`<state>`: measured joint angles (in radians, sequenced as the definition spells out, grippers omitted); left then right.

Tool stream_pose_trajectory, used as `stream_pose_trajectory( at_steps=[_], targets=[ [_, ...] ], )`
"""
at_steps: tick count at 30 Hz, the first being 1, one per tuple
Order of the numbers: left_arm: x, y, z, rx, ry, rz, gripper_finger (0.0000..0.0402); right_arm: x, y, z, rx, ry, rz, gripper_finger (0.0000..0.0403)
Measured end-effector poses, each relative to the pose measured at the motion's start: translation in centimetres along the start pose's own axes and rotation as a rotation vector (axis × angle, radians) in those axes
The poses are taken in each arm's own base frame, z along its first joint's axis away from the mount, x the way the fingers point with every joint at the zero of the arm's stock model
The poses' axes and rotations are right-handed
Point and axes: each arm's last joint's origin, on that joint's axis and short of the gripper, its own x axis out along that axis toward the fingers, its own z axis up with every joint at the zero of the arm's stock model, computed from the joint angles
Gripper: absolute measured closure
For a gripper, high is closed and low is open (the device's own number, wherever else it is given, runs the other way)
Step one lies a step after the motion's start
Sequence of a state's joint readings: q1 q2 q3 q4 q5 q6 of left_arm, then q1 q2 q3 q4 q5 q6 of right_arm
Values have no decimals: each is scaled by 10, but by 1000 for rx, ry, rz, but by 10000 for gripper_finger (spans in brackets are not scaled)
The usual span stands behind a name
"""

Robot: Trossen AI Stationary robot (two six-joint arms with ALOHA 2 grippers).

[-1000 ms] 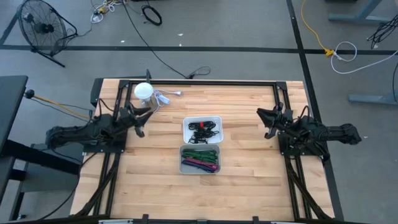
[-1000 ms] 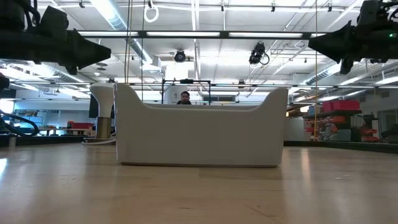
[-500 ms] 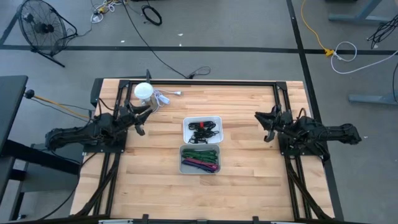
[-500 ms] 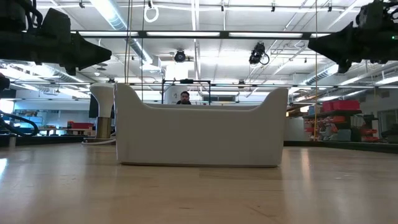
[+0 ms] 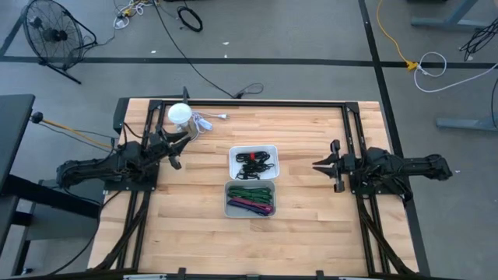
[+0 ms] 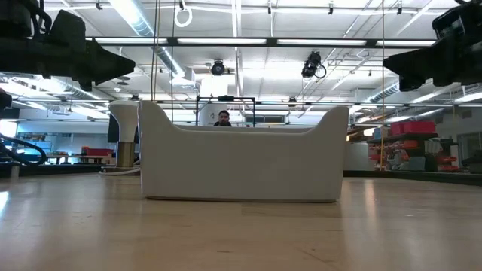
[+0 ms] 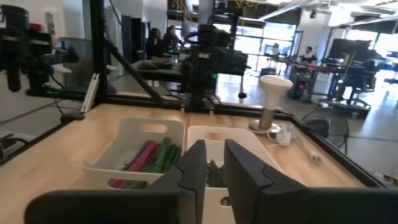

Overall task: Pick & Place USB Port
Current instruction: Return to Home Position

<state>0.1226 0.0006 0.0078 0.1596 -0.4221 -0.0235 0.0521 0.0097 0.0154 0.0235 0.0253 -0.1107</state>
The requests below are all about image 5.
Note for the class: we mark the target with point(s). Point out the black side table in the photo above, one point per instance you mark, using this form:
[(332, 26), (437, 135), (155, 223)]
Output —
[(15, 128)]

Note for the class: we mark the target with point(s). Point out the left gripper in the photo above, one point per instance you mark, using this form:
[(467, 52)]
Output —
[(161, 145)]

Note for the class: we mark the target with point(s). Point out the yellow rod with black knob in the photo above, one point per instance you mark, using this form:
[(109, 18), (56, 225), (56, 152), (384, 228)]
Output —
[(37, 117)]

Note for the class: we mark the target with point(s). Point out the grey desk base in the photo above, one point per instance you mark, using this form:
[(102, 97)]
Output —
[(451, 21)]

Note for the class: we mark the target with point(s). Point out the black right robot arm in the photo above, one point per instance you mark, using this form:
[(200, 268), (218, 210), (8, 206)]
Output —
[(412, 169)]

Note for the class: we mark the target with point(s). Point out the black aluminium table frame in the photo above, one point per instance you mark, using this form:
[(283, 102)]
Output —
[(253, 103)]

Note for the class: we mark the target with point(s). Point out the grey plastic bin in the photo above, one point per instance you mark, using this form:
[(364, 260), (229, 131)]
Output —
[(249, 214)]

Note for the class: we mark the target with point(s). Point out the grey desk foot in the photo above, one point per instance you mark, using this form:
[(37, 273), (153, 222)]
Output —
[(467, 123)]

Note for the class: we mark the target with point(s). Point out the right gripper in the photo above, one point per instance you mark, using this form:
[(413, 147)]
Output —
[(344, 163)]

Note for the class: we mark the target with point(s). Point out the black floor fan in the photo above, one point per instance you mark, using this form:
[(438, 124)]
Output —
[(54, 36)]

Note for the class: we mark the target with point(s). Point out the white plastic bin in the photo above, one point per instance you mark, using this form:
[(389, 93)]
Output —
[(233, 148)]

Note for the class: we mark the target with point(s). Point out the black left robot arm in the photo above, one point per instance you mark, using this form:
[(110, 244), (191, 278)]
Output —
[(97, 169)]

